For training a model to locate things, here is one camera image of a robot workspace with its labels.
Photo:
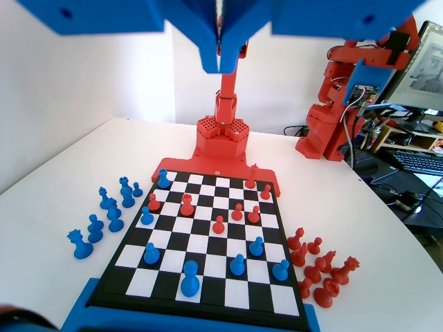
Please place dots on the red chess pawn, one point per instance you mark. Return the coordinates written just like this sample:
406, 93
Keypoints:
266, 193
237, 211
154, 203
253, 214
314, 245
218, 225
304, 287

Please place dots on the wooden desk riser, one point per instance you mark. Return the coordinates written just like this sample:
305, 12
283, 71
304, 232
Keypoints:
384, 135

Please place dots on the black flat device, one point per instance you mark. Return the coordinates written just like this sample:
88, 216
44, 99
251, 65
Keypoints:
367, 159

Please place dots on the red chess knight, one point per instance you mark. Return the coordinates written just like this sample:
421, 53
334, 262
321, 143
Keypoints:
327, 260
299, 256

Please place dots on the blue chess rook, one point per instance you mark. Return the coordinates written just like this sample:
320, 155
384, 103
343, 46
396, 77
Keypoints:
124, 182
162, 178

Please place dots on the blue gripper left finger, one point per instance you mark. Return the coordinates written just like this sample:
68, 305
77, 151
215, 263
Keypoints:
204, 31

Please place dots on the black computer monitor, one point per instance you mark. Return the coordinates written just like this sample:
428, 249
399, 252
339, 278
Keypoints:
429, 62

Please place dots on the red chess rook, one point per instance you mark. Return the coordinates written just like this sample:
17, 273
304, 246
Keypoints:
187, 205
327, 293

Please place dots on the red robot arm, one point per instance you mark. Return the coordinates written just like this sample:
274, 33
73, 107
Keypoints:
223, 138

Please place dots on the black white chessboard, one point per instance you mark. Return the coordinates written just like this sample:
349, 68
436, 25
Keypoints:
207, 242

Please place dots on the dark side desk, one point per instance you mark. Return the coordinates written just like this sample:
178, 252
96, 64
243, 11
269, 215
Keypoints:
425, 221

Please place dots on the red chess pieces on board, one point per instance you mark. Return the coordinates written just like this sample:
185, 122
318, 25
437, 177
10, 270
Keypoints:
207, 164

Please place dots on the red pieces bottom left corner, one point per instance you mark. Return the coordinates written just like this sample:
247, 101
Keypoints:
253, 178

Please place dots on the blue chess knight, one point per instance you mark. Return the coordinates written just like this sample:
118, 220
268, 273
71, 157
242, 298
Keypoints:
110, 202
127, 200

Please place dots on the blue circuit board bracket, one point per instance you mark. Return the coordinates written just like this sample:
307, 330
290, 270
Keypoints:
367, 72

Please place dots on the black monitor stand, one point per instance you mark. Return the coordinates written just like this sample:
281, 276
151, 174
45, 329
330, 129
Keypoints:
415, 112

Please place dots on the blue chess pawn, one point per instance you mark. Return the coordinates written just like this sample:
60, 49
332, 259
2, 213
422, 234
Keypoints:
94, 229
147, 217
256, 247
137, 189
238, 265
281, 270
151, 254

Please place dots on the black keyboard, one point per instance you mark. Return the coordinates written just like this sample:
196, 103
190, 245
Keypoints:
418, 162

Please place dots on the tall blue king piece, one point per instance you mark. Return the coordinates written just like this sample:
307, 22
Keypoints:
190, 281

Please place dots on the black computer mouse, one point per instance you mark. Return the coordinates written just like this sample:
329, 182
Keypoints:
408, 202

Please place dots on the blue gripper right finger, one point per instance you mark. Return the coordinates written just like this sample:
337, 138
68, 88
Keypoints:
239, 24

